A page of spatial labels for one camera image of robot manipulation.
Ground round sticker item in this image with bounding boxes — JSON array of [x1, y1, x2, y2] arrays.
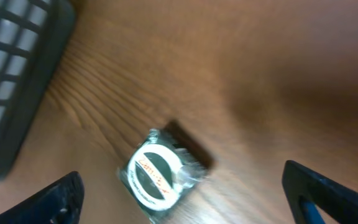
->
[[117, 128, 209, 223]]

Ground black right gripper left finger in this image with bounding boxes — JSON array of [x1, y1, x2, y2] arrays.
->
[[0, 171, 85, 224]]

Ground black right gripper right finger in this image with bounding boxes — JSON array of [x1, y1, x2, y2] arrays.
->
[[282, 160, 358, 224]]

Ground grey plastic mesh basket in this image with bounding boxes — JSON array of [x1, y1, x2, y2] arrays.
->
[[0, 0, 76, 180]]

